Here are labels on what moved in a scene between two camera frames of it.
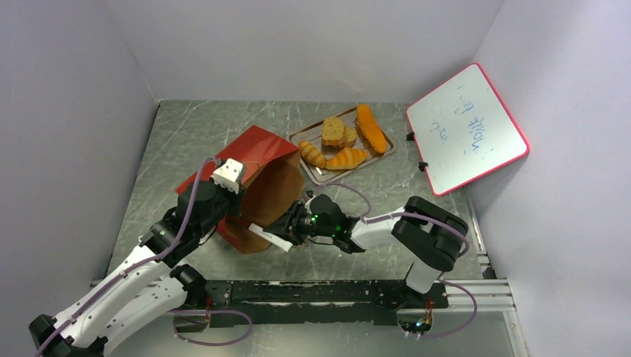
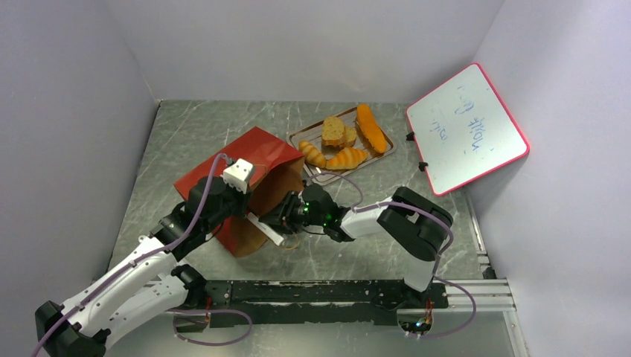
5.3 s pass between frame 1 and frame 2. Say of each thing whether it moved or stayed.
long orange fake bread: stayed
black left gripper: stayed
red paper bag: stayed
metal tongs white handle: moved
